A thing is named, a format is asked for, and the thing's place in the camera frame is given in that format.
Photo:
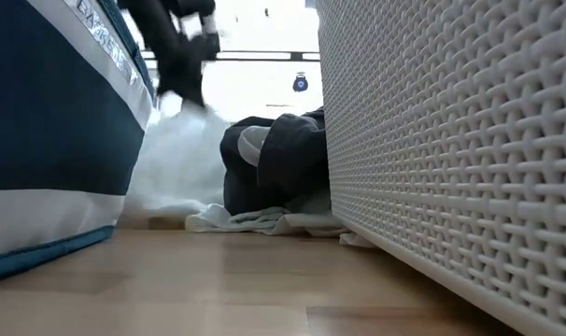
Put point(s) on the black overhead camera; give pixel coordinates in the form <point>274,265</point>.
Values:
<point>300,83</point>

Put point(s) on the white woven plastic basket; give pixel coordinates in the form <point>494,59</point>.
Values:
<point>460,154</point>

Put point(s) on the dark grey garment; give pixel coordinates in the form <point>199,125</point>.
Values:
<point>287,163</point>

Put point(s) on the navy and white fabric basket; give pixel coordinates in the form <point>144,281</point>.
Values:
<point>54,140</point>

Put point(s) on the pale white towel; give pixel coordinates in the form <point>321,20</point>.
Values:
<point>264,221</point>

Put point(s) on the large white cloth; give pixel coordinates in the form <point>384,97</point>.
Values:
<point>180,158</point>

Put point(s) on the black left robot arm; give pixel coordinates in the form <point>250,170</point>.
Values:
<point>157,23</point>

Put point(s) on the black overhead frame bar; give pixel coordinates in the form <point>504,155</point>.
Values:
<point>255,56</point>

